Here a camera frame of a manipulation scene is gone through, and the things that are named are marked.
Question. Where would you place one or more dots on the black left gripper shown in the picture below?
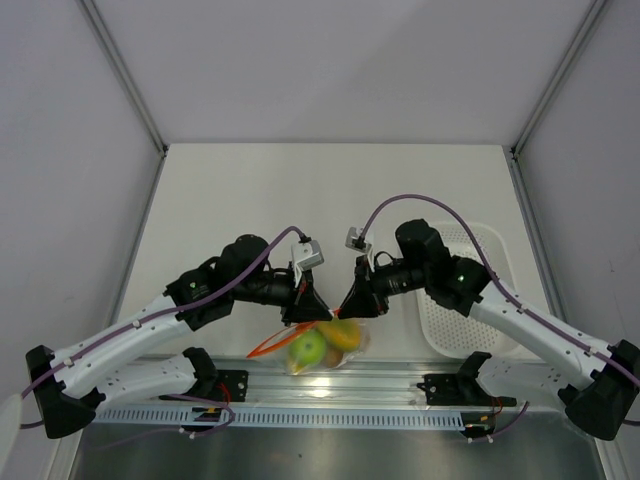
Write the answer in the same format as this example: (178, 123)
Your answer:
(305, 305)

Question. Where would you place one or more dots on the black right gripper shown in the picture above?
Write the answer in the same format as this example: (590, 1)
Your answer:
(364, 300)

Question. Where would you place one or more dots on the small yellow orange fruit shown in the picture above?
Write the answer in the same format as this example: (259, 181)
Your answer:
(344, 335)

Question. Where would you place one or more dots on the clear orange zip top bag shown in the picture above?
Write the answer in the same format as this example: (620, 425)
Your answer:
(273, 351)

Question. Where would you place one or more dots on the green apple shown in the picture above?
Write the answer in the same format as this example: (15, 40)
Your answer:
(307, 350)

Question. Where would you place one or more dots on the brown kiwi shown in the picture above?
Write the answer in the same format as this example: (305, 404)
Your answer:
(333, 358)

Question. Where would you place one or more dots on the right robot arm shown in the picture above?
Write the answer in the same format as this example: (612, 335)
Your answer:
(593, 382)

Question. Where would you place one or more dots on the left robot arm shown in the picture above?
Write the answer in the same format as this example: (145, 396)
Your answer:
(73, 385)

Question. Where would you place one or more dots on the white perforated plastic basket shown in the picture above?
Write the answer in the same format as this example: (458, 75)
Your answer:
(448, 332)

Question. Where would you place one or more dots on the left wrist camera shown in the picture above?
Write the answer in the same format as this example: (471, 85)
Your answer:
(304, 257)

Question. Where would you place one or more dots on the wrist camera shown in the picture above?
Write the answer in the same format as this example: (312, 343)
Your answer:
(359, 241)
(304, 257)

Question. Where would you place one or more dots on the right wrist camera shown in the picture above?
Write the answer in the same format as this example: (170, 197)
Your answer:
(359, 241)

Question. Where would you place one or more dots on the aluminium front rail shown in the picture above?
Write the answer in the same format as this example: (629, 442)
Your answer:
(387, 384)

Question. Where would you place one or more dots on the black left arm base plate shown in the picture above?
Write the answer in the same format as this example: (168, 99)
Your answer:
(231, 387)

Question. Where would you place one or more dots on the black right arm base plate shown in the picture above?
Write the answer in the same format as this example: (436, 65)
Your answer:
(444, 389)

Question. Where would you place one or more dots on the white slotted cable duct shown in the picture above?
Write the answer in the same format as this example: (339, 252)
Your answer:
(200, 416)

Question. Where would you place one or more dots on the left aluminium frame post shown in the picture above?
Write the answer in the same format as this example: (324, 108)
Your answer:
(108, 45)

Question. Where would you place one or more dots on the aluminium frame post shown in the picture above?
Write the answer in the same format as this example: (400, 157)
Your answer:
(108, 45)
(562, 71)

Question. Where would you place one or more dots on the right aluminium frame post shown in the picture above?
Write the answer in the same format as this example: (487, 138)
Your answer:
(562, 71)

